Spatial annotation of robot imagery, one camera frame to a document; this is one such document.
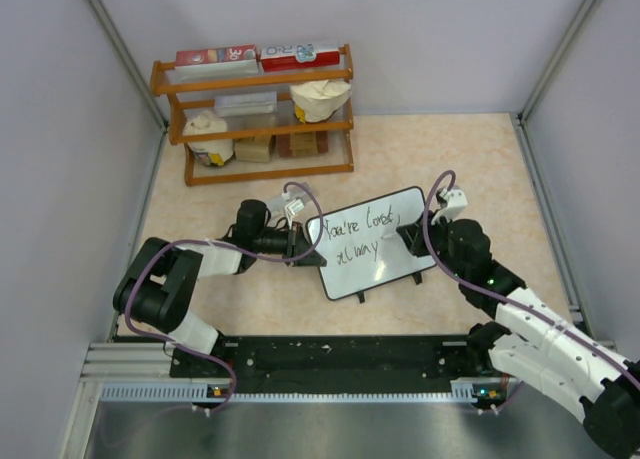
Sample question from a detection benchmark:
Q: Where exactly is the white bag lower left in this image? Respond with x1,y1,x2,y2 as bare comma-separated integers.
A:
182,109,235,168

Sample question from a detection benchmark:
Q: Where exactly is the brown cardboard box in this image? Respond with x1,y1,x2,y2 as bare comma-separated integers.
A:
276,131,329,158

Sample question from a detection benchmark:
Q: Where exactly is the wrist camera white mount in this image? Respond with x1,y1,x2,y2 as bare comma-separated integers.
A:
430,186,468,225
282,192,307,223

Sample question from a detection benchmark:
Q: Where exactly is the wooden three tier shelf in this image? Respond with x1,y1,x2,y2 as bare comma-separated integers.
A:
150,44,354,186

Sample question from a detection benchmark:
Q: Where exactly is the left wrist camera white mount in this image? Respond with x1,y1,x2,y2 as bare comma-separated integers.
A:
282,192,307,223

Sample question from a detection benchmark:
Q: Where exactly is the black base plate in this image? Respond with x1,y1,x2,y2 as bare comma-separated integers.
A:
112,332,501,395

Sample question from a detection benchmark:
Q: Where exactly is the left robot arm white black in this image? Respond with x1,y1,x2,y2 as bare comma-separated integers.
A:
113,191,327,376

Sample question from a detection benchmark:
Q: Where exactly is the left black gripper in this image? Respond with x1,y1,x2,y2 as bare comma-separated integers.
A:
254,221,326,267

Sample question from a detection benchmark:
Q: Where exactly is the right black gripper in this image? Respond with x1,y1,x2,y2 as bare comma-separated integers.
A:
398,208,468,281

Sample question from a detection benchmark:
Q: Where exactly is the grey slotted cable duct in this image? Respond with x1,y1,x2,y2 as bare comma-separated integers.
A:
99,377,506,405

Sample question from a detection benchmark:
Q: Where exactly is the cream paper bag upper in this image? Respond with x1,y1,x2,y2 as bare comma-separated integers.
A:
289,79,351,124

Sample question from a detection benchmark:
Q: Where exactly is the red white foil box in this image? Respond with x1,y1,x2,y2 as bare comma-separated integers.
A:
174,44,259,80

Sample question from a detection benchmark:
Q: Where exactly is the aluminium rail frame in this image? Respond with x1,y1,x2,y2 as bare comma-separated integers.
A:
80,342,174,381

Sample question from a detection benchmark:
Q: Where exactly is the black framed whiteboard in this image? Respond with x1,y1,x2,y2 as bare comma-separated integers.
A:
305,186,435,301

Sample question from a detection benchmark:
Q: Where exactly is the red white wrap box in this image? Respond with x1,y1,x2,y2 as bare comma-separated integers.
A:
259,43,341,72

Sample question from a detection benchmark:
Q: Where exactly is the tan cardboard box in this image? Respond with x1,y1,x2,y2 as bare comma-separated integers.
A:
234,135,274,163

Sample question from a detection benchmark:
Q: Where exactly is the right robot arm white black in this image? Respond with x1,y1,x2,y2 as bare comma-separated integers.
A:
396,219,639,458

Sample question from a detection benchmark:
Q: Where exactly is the clear plastic box on shelf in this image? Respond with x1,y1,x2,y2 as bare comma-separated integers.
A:
214,91,278,117

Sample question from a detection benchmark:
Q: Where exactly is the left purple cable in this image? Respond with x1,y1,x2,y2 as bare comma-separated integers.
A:
123,180,327,415

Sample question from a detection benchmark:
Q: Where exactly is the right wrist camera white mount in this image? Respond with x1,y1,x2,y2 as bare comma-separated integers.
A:
430,186,468,225

